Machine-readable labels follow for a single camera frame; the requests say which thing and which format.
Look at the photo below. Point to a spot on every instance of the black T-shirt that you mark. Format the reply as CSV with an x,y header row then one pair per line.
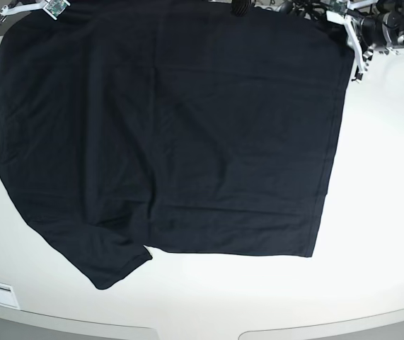
x,y
127,125

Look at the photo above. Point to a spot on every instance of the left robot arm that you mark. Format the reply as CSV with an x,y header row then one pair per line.
x,y
382,29

